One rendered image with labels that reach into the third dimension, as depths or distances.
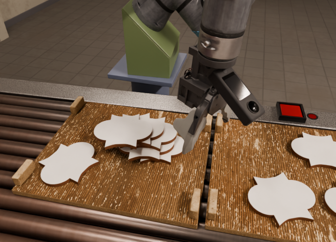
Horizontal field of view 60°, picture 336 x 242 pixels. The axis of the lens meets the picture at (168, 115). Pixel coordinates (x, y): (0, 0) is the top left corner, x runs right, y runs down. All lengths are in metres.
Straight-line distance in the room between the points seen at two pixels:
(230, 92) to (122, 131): 0.31
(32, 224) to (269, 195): 0.49
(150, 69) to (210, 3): 0.70
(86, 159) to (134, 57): 0.54
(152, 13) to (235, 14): 0.66
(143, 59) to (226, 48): 0.67
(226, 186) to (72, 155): 0.37
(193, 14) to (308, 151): 0.59
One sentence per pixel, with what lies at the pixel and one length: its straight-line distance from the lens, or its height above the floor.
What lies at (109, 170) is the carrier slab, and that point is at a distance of 0.71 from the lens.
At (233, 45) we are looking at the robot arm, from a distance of 0.50.
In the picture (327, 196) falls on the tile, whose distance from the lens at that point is 0.72.
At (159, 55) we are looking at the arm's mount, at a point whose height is 0.96.
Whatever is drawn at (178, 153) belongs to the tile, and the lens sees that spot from 0.72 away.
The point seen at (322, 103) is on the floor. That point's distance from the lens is 2.84.
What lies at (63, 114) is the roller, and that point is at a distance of 0.93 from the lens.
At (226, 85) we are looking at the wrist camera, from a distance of 0.52.
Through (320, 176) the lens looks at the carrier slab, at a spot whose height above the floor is 0.94.
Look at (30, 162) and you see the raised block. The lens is 0.74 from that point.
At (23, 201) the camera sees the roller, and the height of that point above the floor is 0.92.
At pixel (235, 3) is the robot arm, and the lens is 0.47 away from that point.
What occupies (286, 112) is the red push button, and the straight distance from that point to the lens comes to 0.94.
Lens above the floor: 1.45
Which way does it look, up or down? 38 degrees down
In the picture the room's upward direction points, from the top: straight up
